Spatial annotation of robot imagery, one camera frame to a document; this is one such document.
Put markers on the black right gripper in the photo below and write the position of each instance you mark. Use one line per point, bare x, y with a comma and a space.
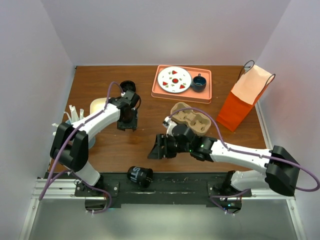
157, 152

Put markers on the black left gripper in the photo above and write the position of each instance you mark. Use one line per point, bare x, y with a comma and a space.
132, 125

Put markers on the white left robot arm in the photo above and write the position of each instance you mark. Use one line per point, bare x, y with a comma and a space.
70, 146

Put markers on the cream square bowl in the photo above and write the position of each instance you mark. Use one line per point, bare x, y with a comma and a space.
97, 106

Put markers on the light blue straw cup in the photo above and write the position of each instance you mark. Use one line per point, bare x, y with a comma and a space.
91, 143

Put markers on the beige pulp cup carrier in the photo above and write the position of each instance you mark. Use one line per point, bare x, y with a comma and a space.
196, 121

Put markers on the white watermelon pattern plate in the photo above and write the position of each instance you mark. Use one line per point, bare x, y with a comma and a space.
174, 80

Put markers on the pink serving tray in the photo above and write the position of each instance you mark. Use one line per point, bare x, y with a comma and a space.
189, 95

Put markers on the dark blue ceramic mug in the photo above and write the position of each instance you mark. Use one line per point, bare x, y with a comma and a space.
198, 83

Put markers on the orange paper bag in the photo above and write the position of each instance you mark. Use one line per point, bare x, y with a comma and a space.
251, 83

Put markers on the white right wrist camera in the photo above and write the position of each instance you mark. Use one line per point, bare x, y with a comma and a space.
169, 124

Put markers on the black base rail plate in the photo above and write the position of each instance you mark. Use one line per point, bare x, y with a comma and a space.
173, 188

